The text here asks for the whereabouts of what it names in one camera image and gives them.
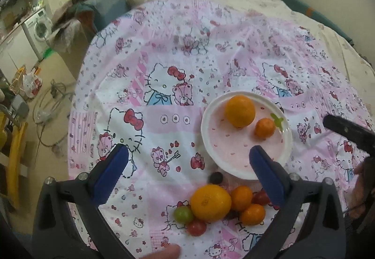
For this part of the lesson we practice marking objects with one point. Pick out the yellow chair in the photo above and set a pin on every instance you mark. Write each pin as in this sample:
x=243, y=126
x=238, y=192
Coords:
x=14, y=159

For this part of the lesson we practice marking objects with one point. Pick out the grey blue storage box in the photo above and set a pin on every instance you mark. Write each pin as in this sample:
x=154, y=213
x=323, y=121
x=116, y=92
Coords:
x=108, y=10

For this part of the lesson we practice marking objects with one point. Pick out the small tangerine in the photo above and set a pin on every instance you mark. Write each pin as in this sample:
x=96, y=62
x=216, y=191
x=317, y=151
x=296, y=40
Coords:
x=253, y=214
x=265, y=128
x=241, y=197

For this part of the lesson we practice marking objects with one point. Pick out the teal headboard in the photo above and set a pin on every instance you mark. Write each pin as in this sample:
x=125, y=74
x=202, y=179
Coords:
x=310, y=10

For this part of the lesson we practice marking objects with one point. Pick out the person's right hand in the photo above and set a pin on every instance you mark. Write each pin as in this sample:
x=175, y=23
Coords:
x=359, y=194

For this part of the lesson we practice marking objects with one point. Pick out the large orange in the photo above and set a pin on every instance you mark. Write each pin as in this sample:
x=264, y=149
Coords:
x=240, y=111
x=211, y=202

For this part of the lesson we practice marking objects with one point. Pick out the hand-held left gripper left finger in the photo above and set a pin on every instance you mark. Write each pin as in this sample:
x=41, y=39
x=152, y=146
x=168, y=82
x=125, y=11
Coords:
x=115, y=169

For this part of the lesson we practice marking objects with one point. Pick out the white plate with pink speckles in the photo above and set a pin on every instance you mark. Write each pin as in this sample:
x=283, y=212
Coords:
x=228, y=147

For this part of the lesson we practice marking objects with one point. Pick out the red cherry tomato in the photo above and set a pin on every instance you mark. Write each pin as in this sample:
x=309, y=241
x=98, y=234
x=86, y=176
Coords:
x=197, y=227
x=260, y=198

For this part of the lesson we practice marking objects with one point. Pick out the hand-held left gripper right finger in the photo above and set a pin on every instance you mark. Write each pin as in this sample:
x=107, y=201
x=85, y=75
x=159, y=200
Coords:
x=265, y=172

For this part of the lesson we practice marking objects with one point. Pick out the green tomato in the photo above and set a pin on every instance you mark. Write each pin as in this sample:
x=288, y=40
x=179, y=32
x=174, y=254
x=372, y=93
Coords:
x=182, y=214

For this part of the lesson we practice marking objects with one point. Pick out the kitchen counter cabinet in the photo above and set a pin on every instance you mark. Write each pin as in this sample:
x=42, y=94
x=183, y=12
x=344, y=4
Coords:
x=16, y=48

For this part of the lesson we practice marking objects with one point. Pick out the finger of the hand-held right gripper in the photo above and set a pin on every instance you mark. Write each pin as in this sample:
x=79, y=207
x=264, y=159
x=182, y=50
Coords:
x=348, y=130

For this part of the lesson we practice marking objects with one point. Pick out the pink cartoon printed blanket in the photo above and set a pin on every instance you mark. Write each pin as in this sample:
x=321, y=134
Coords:
x=175, y=51

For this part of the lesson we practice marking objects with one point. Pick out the white plastic bag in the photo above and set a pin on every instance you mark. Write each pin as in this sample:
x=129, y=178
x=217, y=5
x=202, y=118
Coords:
x=30, y=84

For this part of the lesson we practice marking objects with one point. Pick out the white washing machine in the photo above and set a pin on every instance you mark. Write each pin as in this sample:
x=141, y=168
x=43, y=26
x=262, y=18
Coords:
x=38, y=29

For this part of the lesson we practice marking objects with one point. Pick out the dark grape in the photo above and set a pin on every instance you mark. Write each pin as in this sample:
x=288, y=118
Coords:
x=215, y=178

